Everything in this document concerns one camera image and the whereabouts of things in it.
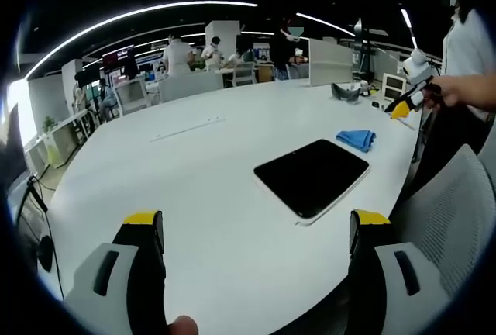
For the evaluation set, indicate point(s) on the black round object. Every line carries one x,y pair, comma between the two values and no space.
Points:
44,253

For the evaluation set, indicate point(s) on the person's left hand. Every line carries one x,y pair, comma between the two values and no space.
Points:
183,326

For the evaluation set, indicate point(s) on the white square pillar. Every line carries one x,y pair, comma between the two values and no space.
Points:
222,38

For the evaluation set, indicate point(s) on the small white framed box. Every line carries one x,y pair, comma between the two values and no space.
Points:
394,86

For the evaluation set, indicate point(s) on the dark wall screen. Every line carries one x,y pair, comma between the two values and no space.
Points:
118,56

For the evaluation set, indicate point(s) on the dark grey curved object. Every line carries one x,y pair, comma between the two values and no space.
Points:
345,94

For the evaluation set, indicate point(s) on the green potted plant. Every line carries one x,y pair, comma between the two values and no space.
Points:
48,123

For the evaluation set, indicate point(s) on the grey partition panel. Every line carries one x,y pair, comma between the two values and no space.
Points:
330,61

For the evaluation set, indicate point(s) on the long curved ceiling light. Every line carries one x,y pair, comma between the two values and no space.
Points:
128,15

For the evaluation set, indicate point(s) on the pale pen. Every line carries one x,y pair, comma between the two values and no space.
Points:
405,124

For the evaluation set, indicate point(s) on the grey mesh office chair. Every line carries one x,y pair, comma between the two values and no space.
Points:
445,211

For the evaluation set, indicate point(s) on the yellow-green bag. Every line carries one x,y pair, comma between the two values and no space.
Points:
54,155

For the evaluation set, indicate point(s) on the blue cleaning cloth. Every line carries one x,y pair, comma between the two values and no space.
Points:
357,138

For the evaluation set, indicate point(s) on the person's torso in white shirt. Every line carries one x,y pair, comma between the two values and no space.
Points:
465,48

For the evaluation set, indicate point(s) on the small black object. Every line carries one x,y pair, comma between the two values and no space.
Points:
375,104

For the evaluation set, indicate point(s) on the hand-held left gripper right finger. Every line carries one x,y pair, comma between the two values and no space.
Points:
399,273

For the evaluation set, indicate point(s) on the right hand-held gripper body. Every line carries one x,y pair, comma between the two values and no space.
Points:
417,67

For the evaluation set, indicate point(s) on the black mirror with white frame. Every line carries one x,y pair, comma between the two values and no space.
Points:
312,174

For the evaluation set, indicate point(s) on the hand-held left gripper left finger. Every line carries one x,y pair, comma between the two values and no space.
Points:
116,273

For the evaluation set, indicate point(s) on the person's right hand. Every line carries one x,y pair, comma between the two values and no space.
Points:
451,92

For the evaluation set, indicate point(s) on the white office chair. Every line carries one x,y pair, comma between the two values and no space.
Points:
244,74
131,96
190,86

